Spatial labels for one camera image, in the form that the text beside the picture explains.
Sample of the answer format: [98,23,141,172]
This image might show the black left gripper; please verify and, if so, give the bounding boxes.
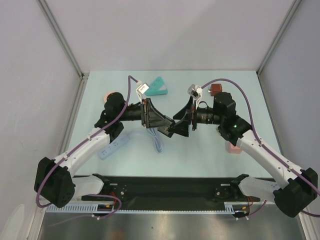
[117,98,170,129]

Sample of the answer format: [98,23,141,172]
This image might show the teal triangular power strip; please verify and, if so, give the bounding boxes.
[144,76,168,96]

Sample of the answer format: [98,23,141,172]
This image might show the light blue power strip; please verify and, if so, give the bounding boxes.
[97,134,130,160]

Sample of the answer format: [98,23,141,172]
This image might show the pink cube socket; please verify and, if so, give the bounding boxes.
[225,141,242,154]

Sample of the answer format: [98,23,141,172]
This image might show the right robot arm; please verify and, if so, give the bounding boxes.
[168,92,318,218]

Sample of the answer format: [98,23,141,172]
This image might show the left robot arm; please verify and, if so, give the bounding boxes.
[34,92,175,208]

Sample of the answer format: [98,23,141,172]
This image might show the dark red cube socket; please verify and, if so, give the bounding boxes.
[207,83,223,97]

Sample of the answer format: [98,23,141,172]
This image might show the pink round power strip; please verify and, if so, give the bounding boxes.
[103,91,115,103]

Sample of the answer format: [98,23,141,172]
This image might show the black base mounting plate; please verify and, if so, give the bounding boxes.
[81,176,260,210]

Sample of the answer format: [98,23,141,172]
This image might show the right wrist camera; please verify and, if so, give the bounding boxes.
[187,84,203,108]

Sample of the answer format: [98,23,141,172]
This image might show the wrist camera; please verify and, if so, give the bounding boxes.
[135,80,150,102]
[187,84,203,108]

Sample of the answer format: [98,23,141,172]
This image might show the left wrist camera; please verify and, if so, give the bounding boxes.
[135,80,150,102]

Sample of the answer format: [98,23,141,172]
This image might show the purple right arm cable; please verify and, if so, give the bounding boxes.
[199,78,320,221]

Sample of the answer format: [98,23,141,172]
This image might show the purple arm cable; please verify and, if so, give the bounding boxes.
[35,75,141,227]
[199,78,320,221]

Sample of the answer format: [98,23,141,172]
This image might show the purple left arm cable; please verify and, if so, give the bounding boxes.
[35,75,141,227]

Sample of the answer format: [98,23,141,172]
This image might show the white slotted cable duct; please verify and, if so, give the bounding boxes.
[46,202,248,215]

